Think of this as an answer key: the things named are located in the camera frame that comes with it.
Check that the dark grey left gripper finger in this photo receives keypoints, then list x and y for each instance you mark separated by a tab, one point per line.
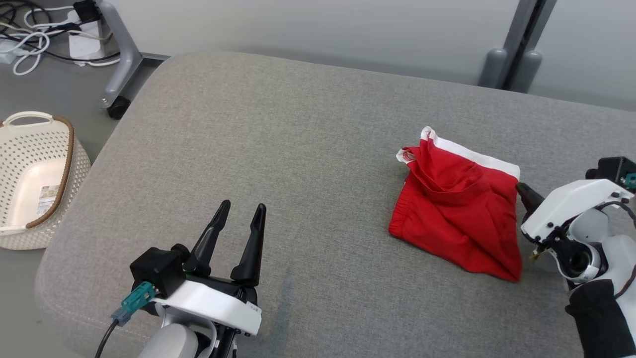
208	243
252	248

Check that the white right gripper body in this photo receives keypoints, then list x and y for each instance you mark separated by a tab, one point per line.
571	199

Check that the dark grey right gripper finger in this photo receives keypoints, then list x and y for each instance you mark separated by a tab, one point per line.
531	198

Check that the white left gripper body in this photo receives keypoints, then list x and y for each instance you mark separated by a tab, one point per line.
218	308

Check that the red shorts with white trim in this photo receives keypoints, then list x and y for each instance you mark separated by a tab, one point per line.
457	214

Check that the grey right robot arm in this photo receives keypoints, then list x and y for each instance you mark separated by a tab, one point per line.
606	318

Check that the black caster wheel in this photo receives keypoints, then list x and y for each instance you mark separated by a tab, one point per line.
119	107

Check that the cream perforated laundry basket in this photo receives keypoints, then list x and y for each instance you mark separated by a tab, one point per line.
30	164

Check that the grey metal table leg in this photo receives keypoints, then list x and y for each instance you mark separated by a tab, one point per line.
124	49

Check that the white power strip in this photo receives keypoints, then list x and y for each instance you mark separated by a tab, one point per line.
87	47

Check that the black plug adapter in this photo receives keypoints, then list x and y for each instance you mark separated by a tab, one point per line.
87	10

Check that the white power adapter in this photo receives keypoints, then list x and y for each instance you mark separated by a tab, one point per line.
7	52

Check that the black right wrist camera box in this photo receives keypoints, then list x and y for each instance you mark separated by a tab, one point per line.
611	169

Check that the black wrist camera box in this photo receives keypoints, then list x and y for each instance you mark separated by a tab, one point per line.
611	169
156	268

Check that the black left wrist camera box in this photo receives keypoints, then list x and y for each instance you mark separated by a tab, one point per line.
156	268

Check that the grey metal partition post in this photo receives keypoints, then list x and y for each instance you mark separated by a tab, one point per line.
521	30

